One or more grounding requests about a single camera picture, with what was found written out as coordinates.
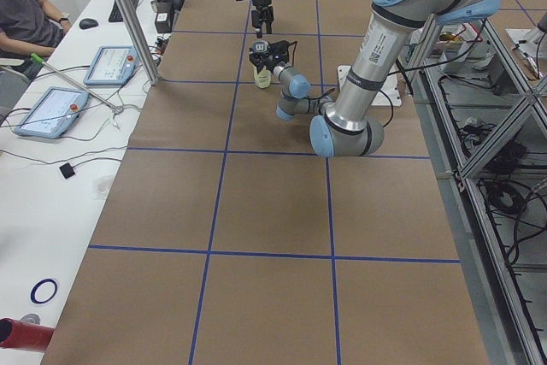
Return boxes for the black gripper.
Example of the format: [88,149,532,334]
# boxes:
[249,50,277,73]
[251,0,274,38]

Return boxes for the white tennis ball can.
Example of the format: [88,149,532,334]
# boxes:
[249,39,271,89]

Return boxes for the blue tape line lengthwise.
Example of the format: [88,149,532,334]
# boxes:
[187,3,251,365]

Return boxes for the dark brown box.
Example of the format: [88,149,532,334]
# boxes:
[155,2,174,34]

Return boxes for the black keyboard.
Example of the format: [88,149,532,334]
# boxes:
[108,0,144,23]

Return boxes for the upper teach pendant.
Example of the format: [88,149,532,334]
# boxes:
[84,45,139,87]

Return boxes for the teach pendant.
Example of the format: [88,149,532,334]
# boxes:
[84,45,139,87]
[14,86,90,139]

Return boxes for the black computer mouse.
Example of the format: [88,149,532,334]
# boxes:
[79,18,98,30]

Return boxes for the lower teach pendant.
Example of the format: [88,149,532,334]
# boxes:
[14,86,90,139]

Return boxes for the metal rod green tip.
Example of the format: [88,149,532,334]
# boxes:
[30,53,123,114]

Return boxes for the seated person grey shirt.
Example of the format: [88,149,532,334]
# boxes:
[1,0,72,79]

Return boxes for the small black square device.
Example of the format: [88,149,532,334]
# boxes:
[59,162,75,180]

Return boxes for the blue tape roll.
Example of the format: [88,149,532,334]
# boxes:
[29,278,59,305]

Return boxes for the red cylinder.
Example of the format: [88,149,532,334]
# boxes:
[1,318,55,353]

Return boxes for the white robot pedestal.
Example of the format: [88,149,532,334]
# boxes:
[336,64,403,108]

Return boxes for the aluminium frame post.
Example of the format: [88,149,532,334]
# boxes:
[115,0,160,85]

